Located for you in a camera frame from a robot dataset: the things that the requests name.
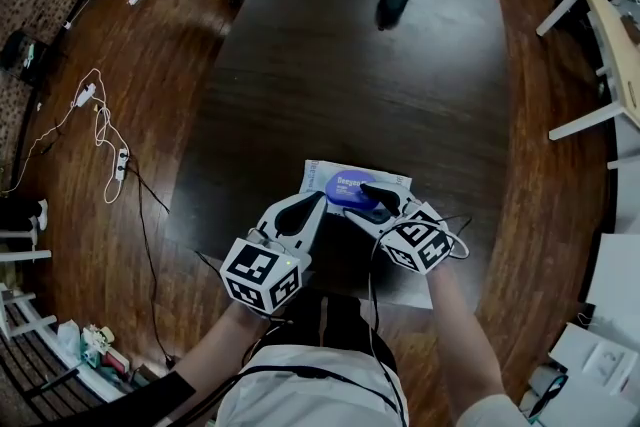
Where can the white wet wipe pack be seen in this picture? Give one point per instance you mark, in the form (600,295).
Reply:
(312,175)

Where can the person's white shirt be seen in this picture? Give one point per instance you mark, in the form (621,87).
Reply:
(310,395)

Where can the person's black trousers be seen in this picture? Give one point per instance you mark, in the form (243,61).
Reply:
(340,320)

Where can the person's right forearm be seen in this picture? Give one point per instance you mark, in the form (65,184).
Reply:
(460,340)

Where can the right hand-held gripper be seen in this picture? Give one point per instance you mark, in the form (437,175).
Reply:
(417,240)

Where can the clear plastic bag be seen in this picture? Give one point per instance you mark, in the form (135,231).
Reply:
(69,340)

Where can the white stool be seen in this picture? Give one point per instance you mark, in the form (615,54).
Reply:
(20,255)

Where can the white power adapter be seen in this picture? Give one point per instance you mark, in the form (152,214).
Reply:
(85,95)

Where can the white side cabinet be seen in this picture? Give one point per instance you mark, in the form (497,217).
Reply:
(615,275)

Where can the blue round item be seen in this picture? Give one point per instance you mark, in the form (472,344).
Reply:
(345,187)

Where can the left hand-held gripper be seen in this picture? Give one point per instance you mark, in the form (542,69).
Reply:
(260,272)

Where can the light wooden desk white legs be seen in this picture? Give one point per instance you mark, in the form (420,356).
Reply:
(615,40)

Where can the person's left forearm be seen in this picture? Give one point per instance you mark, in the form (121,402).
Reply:
(215,345)

